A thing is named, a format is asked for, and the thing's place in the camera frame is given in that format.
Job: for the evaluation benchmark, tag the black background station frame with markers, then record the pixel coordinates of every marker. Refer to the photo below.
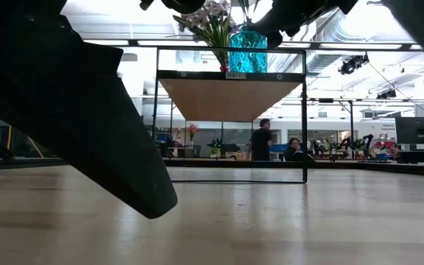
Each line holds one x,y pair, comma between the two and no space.
351,125

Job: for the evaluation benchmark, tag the white shelf label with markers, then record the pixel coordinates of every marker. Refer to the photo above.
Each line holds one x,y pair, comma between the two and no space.
235,76

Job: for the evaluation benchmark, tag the dark office desk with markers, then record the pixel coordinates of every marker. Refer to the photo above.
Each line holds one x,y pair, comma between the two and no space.
418,156

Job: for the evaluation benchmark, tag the blue plastic bin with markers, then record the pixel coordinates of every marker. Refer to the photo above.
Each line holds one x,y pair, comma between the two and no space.
280,148

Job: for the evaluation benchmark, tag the brown cardboard box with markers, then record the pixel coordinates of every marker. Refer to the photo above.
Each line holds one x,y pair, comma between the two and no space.
240,155

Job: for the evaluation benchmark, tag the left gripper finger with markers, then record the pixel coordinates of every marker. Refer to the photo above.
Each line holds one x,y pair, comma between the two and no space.
68,110

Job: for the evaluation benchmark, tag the black computer monitor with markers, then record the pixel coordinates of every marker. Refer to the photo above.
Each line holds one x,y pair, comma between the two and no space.
418,129

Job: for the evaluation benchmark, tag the silver spiral ventilation duct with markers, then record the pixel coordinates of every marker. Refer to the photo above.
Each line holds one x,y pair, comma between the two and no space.
329,40

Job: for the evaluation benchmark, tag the black metal frame shelf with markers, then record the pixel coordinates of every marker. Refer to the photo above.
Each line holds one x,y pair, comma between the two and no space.
226,99

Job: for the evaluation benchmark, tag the person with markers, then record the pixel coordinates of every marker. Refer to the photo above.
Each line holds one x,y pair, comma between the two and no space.
260,141
293,149

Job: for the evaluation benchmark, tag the blue glass vase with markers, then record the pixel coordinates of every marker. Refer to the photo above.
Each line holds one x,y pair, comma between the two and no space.
248,53

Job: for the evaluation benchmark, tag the black metal table frame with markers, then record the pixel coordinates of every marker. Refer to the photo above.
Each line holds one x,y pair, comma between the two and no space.
344,164

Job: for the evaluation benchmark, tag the small green potted plant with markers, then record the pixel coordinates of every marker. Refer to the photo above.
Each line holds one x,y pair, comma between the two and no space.
215,151

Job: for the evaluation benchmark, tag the pink flower bouquet vase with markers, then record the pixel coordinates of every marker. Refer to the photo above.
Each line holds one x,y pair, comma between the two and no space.
192,129

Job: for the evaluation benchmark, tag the black background robot arm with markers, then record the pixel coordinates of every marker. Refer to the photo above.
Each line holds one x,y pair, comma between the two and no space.
226,147
355,143

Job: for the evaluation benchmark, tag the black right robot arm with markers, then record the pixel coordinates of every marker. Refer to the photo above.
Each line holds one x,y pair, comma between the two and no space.
418,22

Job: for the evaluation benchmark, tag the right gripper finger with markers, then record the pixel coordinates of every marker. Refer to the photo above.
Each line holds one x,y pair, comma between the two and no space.
278,22

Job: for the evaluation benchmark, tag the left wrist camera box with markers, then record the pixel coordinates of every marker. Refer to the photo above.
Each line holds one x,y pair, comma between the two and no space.
182,4

